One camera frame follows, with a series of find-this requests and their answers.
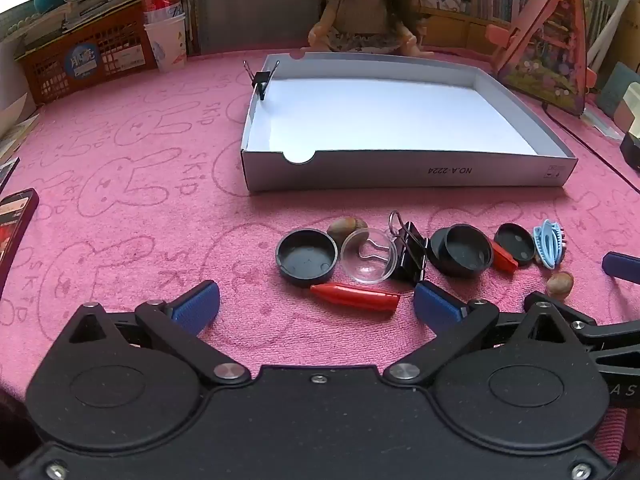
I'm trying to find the pink printed tablecloth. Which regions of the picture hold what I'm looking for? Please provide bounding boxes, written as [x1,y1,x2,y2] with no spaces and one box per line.
[0,50,640,461]

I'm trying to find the clear plastic dome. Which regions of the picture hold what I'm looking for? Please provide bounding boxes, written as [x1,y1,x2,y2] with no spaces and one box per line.
[340,228,399,283]

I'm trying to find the white lamp stand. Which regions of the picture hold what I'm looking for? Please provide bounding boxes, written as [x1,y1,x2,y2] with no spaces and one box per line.
[587,0,640,73]

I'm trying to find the white cardboard box tray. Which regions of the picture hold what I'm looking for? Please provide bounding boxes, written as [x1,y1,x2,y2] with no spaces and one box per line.
[240,51,579,192]

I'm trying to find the small brown hazelnut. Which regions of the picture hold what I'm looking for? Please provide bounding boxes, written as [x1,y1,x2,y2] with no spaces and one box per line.
[545,271,575,301]

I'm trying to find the long red pen cap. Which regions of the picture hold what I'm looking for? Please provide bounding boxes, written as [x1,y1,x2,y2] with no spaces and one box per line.
[310,282,402,316]

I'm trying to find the orange plastic basket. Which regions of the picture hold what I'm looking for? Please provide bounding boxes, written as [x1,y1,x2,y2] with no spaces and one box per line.
[15,2,158,106]

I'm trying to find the brown-haired doll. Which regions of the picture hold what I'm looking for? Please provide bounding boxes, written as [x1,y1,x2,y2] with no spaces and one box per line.
[300,0,436,58]

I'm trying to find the white paper cup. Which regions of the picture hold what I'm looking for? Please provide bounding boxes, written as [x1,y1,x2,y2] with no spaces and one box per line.
[144,12,188,73]

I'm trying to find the large black binder clip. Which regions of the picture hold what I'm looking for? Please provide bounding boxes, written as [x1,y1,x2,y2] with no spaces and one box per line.
[387,210,429,282]

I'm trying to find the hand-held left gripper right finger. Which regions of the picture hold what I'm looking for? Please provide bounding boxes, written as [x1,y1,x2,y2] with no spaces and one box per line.
[382,280,596,388]

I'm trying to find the black box device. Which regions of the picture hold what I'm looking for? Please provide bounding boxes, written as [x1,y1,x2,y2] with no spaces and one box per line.
[619,130,640,171]

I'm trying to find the loose papers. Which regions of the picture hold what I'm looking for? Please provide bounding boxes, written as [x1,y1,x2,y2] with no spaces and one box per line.
[0,115,41,161]

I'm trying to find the pink triangular toy house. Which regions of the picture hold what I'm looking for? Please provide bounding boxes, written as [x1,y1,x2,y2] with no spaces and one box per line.
[485,0,598,118]

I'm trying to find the black cable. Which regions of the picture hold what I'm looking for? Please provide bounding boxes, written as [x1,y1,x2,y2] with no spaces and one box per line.
[542,102,640,186]

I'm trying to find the yellow wooden drawer organiser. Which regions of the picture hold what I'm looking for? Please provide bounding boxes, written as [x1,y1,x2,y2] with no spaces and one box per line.
[420,5,506,56]

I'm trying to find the smartphone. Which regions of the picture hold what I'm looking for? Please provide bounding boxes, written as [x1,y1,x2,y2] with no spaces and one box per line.
[0,187,40,301]

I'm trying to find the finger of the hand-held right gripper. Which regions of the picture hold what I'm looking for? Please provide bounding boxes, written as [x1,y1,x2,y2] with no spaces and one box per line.
[523,291,640,348]
[602,251,640,286]

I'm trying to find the teal card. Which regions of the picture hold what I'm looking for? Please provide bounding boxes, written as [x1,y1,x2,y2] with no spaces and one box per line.
[597,62,640,116]

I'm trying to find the black round cap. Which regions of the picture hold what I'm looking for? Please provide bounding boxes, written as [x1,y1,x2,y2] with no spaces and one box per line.
[494,222,537,266]
[442,225,495,277]
[275,228,339,288]
[429,227,453,270]

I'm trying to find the small black binder clip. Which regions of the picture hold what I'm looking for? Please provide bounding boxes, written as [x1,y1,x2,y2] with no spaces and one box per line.
[243,60,281,102]

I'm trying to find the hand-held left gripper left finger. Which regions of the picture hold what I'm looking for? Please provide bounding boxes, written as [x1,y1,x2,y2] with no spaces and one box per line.
[67,280,251,386]

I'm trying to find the brown walnut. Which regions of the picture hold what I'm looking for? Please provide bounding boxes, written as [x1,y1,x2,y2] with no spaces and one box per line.
[327,216,369,248]

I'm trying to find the clear plastic wrapper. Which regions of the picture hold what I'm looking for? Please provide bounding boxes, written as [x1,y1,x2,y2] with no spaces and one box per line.
[582,105,626,141]

